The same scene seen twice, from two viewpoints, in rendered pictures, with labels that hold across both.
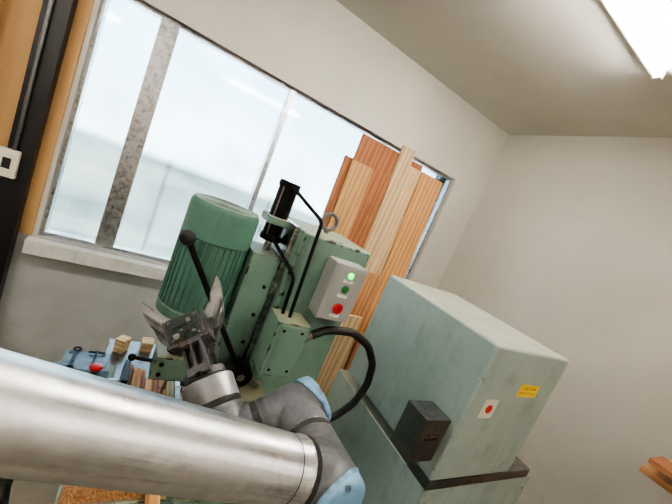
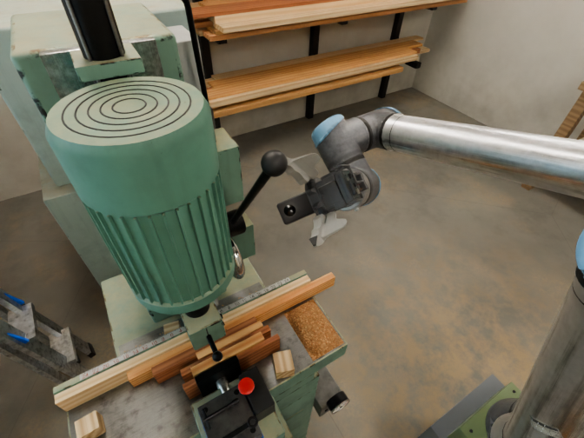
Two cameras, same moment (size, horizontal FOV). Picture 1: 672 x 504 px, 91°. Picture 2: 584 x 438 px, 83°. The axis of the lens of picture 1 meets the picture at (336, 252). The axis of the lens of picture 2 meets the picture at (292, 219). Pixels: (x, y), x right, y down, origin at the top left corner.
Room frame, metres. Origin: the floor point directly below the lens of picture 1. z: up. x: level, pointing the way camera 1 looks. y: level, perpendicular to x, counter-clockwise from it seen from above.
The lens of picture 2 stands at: (0.68, 0.66, 1.68)
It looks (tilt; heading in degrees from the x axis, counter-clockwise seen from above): 45 degrees down; 268
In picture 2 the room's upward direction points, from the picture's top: 2 degrees clockwise
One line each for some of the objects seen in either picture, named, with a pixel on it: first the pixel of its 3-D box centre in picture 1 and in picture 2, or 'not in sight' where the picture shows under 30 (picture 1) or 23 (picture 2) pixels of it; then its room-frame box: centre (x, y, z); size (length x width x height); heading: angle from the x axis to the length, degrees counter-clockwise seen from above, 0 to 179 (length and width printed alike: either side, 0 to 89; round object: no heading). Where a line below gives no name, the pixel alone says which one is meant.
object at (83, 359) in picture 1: (83, 370); (238, 413); (0.75, 0.47, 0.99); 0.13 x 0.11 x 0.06; 30
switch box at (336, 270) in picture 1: (337, 289); (183, 76); (0.88, -0.04, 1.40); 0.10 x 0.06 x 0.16; 120
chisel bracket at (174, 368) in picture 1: (178, 366); (198, 310); (0.86, 0.29, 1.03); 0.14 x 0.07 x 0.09; 120
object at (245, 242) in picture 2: (244, 409); (235, 237); (0.80, 0.06, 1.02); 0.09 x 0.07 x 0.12; 30
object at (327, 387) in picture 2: not in sight; (321, 388); (0.55, 0.30, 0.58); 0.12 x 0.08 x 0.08; 120
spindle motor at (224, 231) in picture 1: (208, 259); (163, 207); (0.85, 0.30, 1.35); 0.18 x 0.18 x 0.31
